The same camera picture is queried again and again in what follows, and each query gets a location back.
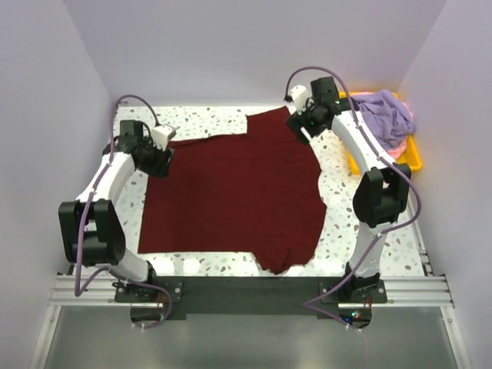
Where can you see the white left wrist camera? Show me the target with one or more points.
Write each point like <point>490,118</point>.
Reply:
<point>161,136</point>

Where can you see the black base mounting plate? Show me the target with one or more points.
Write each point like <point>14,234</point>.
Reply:
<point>221,295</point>

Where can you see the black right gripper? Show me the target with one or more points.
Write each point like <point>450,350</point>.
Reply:
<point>296,122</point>

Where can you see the aluminium extrusion rail frame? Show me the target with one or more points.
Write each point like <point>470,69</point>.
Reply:
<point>406,268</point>

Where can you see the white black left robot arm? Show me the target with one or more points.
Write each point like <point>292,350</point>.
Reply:
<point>93,237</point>

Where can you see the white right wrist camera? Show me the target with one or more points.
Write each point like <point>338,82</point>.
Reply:
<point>301,97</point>

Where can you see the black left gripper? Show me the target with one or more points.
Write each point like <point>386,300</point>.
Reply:
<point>161,168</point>

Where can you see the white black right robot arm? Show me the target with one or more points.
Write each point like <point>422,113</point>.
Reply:
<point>382,193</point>

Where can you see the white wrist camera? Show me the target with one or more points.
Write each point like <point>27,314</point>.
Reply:
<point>161,136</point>
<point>301,97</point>

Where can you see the yellow plastic bin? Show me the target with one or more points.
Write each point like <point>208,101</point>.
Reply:
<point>411,155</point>

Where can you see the dark red t shirt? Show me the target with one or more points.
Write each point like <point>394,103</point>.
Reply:
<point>255,192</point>

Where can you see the lavender t shirt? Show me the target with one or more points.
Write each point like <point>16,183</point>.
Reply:
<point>385,116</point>

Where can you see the pink t shirt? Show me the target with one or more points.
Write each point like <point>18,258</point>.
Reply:
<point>395,153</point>

